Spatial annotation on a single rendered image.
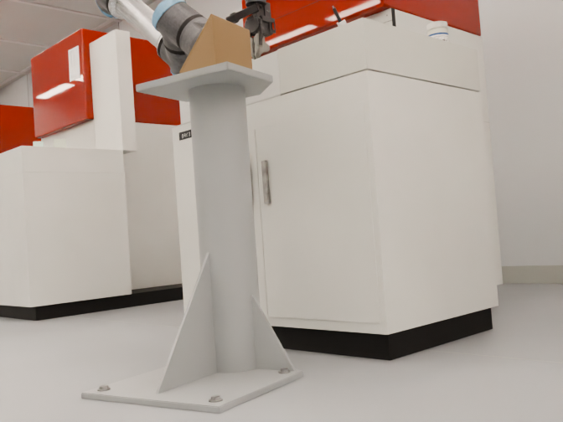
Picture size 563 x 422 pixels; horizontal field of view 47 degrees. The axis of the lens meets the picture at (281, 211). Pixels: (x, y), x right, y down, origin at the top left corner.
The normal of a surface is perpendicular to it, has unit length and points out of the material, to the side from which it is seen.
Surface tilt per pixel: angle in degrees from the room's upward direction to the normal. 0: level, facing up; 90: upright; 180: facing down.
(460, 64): 90
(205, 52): 90
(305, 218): 90
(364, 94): 90
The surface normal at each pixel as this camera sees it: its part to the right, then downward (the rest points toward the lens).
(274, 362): -0.54, 0.00
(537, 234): -0.72, 0.03
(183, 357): 0.84, -0.08
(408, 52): 0.69, -0.07
